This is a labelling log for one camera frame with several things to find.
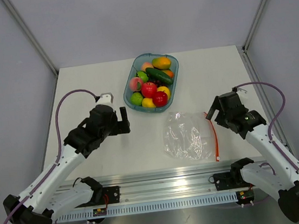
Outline clear zip top bag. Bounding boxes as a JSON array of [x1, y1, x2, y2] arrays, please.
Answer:
[[162, 112, 221, 162]]

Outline red apple front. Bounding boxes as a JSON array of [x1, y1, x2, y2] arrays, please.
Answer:
[[152, 91, 168, 107]]

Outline red apple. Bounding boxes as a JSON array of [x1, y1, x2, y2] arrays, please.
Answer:
[[141, 82, 158, 99], [152, 91, 168, 107]]

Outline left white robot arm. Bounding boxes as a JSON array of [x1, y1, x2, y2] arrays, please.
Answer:
[[3, 104, 130, 224]]

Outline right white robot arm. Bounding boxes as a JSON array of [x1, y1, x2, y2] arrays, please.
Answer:
[[206, 90, 299, 223]]

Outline pale peach top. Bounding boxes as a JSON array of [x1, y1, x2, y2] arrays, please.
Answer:
[[141, 62, 153, 72]]

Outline green guava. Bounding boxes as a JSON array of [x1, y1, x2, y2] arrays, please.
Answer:
[[130, 92, 144, 106]]

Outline yellow lemon front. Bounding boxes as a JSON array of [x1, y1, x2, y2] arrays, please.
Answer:
[[141, 98, 156, 108]]

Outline yellow lemon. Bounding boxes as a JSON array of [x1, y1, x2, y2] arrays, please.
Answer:
[[157, 86, 171, 100], [141, 98, 156, 108]]

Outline pink peach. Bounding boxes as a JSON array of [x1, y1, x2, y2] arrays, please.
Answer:
[[129, 77, 143, 92]]

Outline red apple centre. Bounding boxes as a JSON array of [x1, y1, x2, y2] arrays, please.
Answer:
[[141, 82, 158, 99]]

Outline teal plastic fruit basket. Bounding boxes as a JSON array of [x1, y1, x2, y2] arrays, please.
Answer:
[[123, 53, 179, 113]]

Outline dark grapes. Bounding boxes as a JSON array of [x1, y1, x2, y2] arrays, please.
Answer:
[[152, 80, 167, 87]]

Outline yellow lemon right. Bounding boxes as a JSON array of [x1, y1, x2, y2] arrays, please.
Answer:
[[157, 86, 171, 100]]

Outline green cucumber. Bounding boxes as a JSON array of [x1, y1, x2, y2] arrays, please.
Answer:
[[146, 67, 174, 85]]

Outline orange yellow mango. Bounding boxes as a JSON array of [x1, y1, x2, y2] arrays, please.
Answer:
[[152, 57, 171, 70]]

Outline right control board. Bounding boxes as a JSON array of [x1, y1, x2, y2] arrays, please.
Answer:
[[236, 189, 255, 207]]

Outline control board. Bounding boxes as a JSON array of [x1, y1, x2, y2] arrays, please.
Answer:
[[93, 208, 107, 216], [236, 189, 255, 207]]

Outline left control board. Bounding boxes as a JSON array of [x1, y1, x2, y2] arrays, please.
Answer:
[[93, 208, 107, 216]]

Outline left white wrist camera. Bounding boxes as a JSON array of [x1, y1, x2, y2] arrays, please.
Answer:
[[96, 92, 114, 106]]

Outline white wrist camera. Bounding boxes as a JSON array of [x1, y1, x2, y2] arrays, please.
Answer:
[[232, 87, 248, 99], [96, 92, 114, 106]]

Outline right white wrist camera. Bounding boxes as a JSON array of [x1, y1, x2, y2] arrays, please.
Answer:
[[232, 87, 248, 99]]

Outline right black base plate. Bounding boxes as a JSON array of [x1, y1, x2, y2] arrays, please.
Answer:
[[208, 172, 253, 191]]

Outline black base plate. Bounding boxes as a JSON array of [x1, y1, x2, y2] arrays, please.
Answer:
[[208, 172, 253, 191], [77, 186, 120, 208]]

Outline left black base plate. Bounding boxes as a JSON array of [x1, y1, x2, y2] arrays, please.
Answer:
[[77, 186, 120, 208]]

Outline left aluminium frame post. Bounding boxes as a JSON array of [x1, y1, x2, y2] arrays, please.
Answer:
[[0, 0, 59, 78]]

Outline aluminium frame post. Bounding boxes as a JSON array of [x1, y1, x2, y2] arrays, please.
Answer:
[[242, 0, 269, 53], [0, 0, 59, 78]]

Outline aluminium mounting rail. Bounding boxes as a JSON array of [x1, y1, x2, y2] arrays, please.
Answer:
[[48, 152, 299, 212]]

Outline white slotted cable duct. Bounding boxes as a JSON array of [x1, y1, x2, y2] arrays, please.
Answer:
[[58, 192, 237, 223]]

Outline right aluminium frame post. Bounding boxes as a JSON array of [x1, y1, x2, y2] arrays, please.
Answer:
[[242, 0, 269, 53]]

